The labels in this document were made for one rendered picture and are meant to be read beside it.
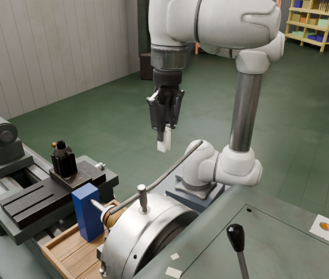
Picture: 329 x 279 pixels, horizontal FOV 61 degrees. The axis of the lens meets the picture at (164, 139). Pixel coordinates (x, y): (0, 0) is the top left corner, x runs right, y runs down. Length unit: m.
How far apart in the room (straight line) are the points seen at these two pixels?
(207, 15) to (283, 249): 0.54
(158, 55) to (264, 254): 0.51
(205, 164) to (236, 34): 0.87
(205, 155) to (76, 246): 0.70
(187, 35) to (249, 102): 0.64
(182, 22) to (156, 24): 0.06
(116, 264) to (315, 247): 0.48
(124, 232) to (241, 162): 0.74
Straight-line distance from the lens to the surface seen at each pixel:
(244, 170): 1.36
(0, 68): 4.63
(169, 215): 0.77
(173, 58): 0.68
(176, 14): 0.65
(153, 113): 0.72
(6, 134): 1.67
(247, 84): 1.22
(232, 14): 0.63
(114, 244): 0.79
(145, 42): 6.08
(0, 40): 4.61
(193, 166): 1.41
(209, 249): 0.68
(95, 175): 1.40
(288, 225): 0.78
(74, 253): 1.19
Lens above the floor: 1.78
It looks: 29 degrees down
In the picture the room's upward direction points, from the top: straight up
